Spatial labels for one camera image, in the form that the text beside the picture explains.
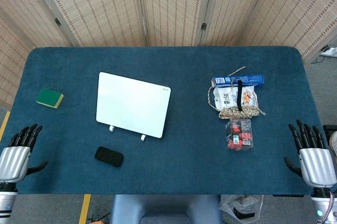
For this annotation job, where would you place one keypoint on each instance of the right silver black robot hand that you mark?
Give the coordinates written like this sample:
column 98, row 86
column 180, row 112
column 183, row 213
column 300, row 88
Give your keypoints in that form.
column 317, row 166

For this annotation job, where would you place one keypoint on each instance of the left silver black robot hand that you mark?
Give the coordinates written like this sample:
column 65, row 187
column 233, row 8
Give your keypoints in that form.
column 14, row 162

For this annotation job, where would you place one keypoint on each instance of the black eraser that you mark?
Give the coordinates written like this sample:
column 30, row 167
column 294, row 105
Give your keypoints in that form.
column 109, row 157

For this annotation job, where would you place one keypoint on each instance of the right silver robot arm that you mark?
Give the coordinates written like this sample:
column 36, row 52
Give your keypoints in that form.
column 319, row 203

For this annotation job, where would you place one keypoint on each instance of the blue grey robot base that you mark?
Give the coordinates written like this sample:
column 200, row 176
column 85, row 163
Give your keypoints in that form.
column 166, row 209

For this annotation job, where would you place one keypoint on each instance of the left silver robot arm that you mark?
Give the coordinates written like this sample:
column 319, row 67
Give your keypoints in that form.
column 6, row 200

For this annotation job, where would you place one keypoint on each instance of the white board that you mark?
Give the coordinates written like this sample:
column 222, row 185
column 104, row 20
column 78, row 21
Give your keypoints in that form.
column 131, row 104

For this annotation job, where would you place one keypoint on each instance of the white shoe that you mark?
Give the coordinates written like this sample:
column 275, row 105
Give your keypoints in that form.
column 333, row 143

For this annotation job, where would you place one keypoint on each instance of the green yellow sponge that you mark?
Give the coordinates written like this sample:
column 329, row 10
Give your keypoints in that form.
column 48, row 97

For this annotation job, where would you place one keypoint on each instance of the clear box with red items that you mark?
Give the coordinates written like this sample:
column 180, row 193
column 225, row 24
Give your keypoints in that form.
column 239, row 134

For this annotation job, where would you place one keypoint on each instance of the yellow floor tape strip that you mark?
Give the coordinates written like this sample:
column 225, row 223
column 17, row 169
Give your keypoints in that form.
column 84, row 209

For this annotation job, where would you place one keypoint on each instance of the translucent plastic bag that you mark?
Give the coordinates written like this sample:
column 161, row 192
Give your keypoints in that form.
column 241, row 207

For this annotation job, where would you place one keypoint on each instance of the woven folding screen panel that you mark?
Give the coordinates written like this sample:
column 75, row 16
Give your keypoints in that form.
column 26, row 11
column 171, row 8
column 10, row 63
column 297, row 11
column 100, row 8
column 229, row 8

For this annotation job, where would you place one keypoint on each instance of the blue white cardboard box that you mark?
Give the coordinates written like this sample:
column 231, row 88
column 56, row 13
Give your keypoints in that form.
column 250, row 79

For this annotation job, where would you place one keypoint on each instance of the white snack bag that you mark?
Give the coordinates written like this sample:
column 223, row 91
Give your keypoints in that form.
column 226, row 99

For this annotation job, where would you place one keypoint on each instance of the white power strip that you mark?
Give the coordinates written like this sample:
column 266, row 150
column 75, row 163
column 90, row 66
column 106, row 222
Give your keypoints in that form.
column 330, row 50

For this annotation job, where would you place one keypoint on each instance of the black screen hinge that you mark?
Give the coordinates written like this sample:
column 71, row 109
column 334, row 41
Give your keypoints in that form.
column 203, row 26
column 57, row 22

